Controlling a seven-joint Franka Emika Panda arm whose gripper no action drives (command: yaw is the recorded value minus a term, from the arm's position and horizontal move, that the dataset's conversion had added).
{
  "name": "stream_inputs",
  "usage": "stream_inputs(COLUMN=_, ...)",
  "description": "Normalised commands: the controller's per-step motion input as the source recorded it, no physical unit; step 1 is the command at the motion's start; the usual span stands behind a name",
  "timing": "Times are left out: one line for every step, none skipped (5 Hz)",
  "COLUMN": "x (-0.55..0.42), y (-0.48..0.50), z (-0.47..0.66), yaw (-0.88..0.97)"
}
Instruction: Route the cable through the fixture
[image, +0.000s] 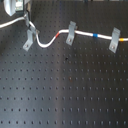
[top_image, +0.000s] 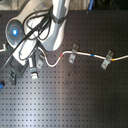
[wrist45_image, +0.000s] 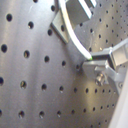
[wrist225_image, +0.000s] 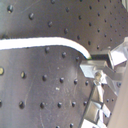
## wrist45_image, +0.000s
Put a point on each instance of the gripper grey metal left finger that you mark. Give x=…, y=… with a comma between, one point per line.
x=103, y=74

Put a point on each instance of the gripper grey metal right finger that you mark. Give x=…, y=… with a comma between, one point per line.
x=112, y=56

